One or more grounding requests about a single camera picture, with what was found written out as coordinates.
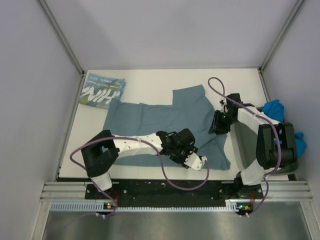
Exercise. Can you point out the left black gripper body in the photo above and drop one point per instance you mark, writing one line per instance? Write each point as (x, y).
(181, 153)

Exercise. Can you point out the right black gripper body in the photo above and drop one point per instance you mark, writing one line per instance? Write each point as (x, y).
(223, 122)

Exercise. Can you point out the grey-blue t shirt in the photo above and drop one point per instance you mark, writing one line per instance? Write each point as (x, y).
(190, 109)

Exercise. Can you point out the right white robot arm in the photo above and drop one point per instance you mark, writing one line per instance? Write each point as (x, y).
(254, 174)

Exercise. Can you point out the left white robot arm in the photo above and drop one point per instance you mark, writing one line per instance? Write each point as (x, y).
(101, 152)

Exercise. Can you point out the grey plastic bin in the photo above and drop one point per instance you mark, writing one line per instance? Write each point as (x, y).
(250, 150)

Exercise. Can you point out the bright blue t shirt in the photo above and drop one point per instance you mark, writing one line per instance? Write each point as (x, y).
(275, 110)

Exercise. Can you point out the folded printed blue t shirt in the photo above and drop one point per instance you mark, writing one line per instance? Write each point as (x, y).
(98, 91)

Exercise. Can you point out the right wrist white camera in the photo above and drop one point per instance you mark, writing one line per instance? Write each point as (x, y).
(227, 106)

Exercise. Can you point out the wrist white camera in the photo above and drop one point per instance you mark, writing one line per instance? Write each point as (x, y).
(227, 106)
(195, 162)

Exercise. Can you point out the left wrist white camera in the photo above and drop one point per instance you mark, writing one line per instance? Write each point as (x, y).
(195, 162)

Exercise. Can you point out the right aluminium frame post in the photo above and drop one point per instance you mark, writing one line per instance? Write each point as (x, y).
(298, 5)

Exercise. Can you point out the aluminium frame post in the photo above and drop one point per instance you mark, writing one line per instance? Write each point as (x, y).
(61, 36)
(298, 5)

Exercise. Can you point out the left aluminium frame post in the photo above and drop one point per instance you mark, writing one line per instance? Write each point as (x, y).
(61, 36)

